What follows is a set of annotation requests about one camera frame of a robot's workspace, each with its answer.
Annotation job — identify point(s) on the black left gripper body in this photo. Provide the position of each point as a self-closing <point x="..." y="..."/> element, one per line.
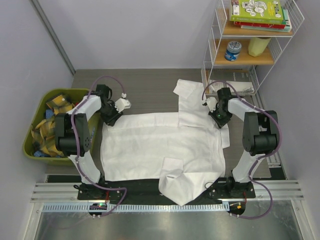
<point x="109" y="113"/>

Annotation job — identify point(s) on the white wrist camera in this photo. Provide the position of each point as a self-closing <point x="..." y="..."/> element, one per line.
<point x="122" y="103"/>
<point x="211" y="103"/>

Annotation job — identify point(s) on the red middle book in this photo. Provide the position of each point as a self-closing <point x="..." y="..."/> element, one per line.
<point x="260" y="25"/>

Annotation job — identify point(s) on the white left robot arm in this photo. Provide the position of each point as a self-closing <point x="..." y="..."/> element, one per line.
<point x="73" y="136"/>

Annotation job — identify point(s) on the white long sleeve shirt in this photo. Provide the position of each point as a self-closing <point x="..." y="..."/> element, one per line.
<point x="183" y="150"/>

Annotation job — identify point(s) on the aluminium rail frame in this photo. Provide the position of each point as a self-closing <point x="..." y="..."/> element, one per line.
<point x="65" y="192"/>

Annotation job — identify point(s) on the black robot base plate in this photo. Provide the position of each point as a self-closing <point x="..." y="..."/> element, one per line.
<point x="146" y="192"/>

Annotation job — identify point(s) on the blue white round tin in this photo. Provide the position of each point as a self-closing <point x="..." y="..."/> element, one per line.
<point x="233" y="50"/>

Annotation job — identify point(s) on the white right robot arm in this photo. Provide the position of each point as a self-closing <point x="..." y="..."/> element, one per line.
<point x="260" y="137"/>

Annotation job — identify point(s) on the white slotted cable duct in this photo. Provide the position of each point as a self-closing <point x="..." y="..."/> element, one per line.
<point x="99" y="207"/>

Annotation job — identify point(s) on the yellow plaid flannel shirt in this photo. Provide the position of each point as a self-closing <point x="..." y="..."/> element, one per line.
<point x="59" y="104"/>

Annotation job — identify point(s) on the white wire shelf rack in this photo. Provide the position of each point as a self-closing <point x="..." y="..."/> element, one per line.
<point x="253" y="68"/>

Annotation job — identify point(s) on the olive green plastic bin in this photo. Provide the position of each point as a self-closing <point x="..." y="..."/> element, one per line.
<point x="75" y="95"/>

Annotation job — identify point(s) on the pale yellow faceted cup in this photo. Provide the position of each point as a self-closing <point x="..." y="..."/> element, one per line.
<point x="257" y="45"/>

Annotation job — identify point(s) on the grey setup guide booklet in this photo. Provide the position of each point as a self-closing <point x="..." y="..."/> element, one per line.
<point x="240" y="80"/>

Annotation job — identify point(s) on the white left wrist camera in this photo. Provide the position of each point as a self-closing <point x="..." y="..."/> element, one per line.
<point x="122" y="103"/>

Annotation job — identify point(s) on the green top book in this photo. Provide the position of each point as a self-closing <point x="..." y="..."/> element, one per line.
<point x="256" y="11"/>

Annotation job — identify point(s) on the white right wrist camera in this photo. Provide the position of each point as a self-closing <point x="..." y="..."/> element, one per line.
<point x="211" y="103"/>

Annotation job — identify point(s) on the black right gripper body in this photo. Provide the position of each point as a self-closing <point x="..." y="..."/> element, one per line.
<point x="222" y="117"/>

